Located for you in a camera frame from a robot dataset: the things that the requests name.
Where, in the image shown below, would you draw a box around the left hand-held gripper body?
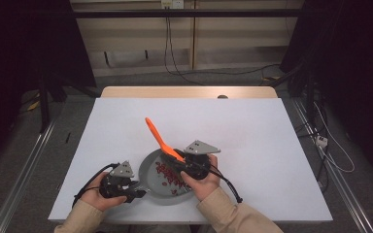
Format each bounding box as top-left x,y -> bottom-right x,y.
98,160 -> 135,200

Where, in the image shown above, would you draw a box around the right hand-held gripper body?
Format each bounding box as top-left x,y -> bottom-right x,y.
180,139 -> 222,181

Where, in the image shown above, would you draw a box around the red beans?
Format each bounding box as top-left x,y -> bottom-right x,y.
154,160 -> 189,196

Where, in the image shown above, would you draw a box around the grey dustpan with orange edge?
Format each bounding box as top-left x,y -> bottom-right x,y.
137,148 -> 197,207

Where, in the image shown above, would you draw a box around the orange brush with grey bristles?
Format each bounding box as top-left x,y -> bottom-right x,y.
144,116 -> 192,191

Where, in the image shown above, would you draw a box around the person's right hand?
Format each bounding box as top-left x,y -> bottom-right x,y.
180,153 -> 221,203

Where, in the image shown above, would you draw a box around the person's left hand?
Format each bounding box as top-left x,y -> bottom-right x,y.
79,171 -> 128,213

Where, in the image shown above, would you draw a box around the wooden table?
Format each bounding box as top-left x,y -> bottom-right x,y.
100,85 -> 279,100

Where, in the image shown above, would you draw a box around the white board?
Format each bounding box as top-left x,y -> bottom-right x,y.
48,96 -> 334,225

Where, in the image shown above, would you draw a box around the black metal stand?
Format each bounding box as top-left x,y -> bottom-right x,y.
36,72 -> 70,134

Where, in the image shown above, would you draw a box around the white power adapter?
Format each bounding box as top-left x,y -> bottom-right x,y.
315,135 -> 329,149

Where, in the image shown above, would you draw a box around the black horizontal bar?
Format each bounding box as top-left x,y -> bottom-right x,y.
72,9 -> 305,19

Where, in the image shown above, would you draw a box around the black curtain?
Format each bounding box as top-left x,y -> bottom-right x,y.
279,0 -> 373,187
0,0 -> 97,176

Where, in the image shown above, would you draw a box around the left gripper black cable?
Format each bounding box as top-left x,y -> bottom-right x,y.
71,162 -> 121,209

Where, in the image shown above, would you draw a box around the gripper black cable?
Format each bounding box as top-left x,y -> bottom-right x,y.
203,163 -> 244,205
71,162 -> 121,209

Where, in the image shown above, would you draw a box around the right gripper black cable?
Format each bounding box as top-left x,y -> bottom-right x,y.
203,163 -> 244,205

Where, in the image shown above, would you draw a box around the aluminium rail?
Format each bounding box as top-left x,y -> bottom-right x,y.
0,118 -> 58,233
290,98 -> 373,233

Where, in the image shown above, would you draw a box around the black hanging cable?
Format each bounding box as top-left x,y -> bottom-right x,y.
168,16 -> 282,78
163,8 -> 206,87

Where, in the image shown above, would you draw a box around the bundle of black cables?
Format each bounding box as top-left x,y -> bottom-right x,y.
297,72 -> 330,193

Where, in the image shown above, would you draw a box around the white cable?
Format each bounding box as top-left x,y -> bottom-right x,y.
314,101 -> 356,174

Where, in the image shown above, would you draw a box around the white wall socket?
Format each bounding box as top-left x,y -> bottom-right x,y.
160,0 -> 186,10

